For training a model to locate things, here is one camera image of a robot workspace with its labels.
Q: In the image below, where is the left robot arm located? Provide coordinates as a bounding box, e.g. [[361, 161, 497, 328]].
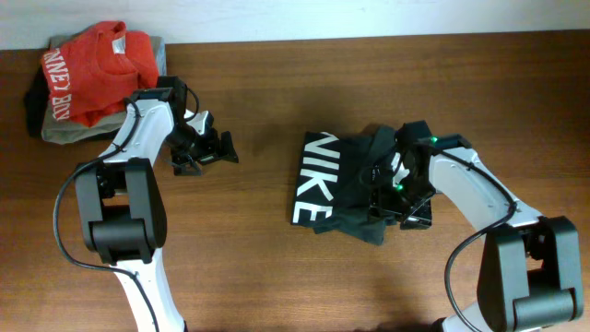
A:
[[73, 76, 239, 331]]

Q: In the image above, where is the olive grey folded garment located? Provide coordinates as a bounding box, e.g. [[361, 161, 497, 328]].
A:
[[40, 36, 167, 145]]

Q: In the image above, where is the red folded t-shirt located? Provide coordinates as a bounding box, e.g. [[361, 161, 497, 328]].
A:
[[41, 21, 159, 127]]

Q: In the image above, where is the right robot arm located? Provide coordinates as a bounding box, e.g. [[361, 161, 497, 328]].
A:
[[370, 121, 584, 331]]

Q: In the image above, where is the black folded garment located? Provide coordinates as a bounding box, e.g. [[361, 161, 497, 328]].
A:
[[23, 68, 116, 141]]

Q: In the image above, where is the dark green t-shirt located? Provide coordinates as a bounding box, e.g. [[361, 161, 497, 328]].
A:
[[290, 125, 401, 245]]

